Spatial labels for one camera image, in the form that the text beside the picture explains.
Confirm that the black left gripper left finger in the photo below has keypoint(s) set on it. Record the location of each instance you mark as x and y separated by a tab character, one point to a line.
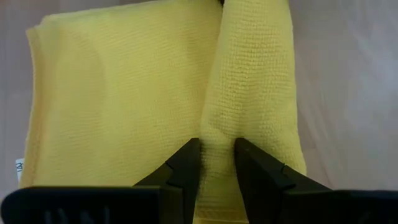
124	205

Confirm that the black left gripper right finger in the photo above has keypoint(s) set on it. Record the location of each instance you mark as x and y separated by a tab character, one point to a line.
311	208

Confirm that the yellow microfiber towel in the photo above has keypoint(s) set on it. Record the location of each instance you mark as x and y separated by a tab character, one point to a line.
124	93

